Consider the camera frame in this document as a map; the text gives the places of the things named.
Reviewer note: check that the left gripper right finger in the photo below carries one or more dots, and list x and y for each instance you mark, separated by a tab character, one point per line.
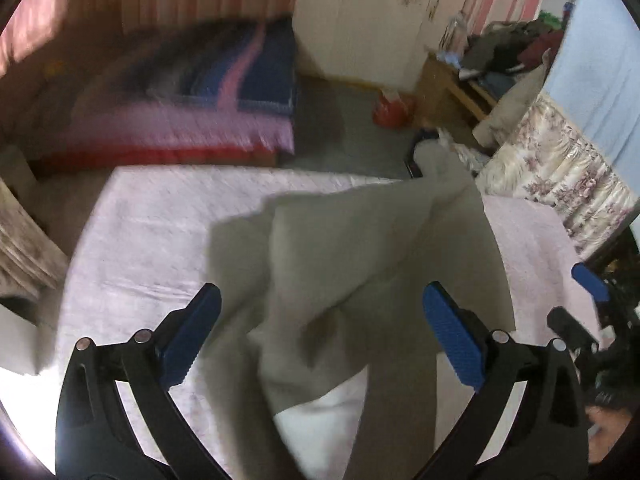
525	420

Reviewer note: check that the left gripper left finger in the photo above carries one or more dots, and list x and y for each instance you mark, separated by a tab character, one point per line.
93	435

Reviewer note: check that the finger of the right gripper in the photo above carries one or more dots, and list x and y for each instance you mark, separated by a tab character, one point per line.
567	328
591	283

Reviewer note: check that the grey and white garment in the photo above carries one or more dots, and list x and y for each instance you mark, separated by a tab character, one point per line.
322	365

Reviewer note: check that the pile of dark clothes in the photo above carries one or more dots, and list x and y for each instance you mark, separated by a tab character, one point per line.
506	52

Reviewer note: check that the blue floral curtain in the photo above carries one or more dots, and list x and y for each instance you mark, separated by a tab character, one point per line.
576	148

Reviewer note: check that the wooden side table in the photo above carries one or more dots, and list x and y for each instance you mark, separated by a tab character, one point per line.
444	100

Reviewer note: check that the red plastic bag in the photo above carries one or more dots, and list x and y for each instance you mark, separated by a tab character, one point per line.
394	109

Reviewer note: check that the white wardrobe with flower stickers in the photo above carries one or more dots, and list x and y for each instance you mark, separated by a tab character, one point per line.
383	43

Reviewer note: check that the striped blue pink blanket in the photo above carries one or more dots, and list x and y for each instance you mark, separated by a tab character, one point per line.
223	89

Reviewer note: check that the pink window curtain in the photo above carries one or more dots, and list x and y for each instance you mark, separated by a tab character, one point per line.
32	24

